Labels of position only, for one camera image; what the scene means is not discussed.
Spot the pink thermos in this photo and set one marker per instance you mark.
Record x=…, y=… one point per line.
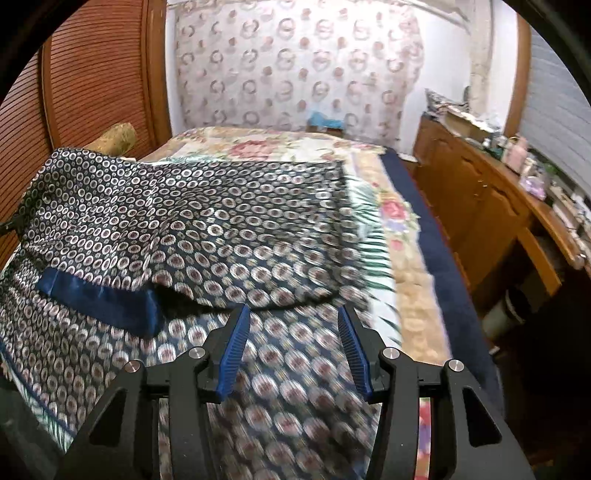
x=517, y=150

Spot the small cardboard box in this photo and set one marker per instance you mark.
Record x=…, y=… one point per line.
x=334, y=131

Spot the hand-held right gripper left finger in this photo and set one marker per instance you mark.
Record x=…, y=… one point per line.
x=233, y=355

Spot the wooden louvred wardrobe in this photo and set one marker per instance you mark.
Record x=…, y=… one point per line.
x=92, y=69

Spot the beige side curtain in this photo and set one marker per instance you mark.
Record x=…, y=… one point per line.
x=480, y=60

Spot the stack of folded cloths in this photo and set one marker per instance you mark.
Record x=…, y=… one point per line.
x=443, y=102

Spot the wooden sideboard cabinet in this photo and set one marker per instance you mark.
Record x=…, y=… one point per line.
x=461, y=194

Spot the grey window blind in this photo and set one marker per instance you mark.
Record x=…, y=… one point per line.
x=563, y=115

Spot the leaf print sheet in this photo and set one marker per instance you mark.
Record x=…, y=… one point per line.
x=369, y=221

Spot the circle print sheer curtain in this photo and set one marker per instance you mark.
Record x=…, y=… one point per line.
x=277, y=69

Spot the floral bed sheet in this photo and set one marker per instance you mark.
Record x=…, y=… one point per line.
x=277, y=147

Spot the gold patterned pillow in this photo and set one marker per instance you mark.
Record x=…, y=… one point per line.
x=115, y=138

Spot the blue cloth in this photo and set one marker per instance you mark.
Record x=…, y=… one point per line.
x=323, y=119

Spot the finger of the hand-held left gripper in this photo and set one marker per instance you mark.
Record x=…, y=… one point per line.
x=9, y=225

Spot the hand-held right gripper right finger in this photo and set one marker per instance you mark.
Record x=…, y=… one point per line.
x=355, y=355

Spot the long cardboard box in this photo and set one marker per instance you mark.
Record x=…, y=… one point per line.
x=466, y=124

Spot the dark trash bin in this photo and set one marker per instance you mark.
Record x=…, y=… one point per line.
x=512, y=314

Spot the navy blue bed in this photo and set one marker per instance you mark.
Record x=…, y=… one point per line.
x=443, y=258

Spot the navy circle print satin robe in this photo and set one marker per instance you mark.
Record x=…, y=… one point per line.
x=184, y=221

